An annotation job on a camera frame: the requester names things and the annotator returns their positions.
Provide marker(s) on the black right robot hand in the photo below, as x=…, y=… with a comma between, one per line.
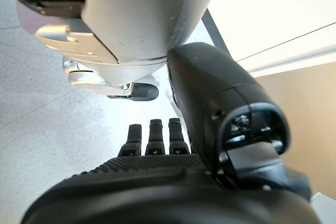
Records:
x=204, y=90

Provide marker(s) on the black right robot foot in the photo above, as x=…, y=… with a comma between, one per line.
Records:
x=145, y=91

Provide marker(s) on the white counter cabinet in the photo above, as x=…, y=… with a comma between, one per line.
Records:
x=262, y=11

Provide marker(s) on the silver right robot leg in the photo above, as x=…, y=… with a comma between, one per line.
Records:
x=144, y=11

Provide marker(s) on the brown cardboard panel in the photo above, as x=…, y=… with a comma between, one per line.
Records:
x=309, y=116

